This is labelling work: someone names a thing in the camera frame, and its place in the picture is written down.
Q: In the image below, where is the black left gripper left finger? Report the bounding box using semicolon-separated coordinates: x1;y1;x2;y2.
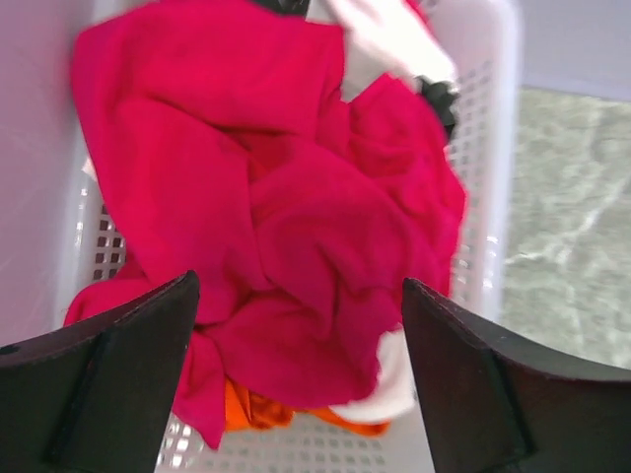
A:
1;271;199;472

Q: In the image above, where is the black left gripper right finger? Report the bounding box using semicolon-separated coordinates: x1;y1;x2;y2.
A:
402;279;630;472

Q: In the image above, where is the red t-shirt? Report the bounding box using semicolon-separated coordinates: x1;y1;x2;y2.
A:
65;1;465;446

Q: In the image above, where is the orange t-shirt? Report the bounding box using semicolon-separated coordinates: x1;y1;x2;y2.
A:
225;378;390;437

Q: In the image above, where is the white plastic laundry basket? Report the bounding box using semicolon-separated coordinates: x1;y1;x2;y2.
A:
1;1;521;472

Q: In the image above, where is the white and black t-shirt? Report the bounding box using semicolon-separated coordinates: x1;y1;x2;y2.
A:
305;0;459;102

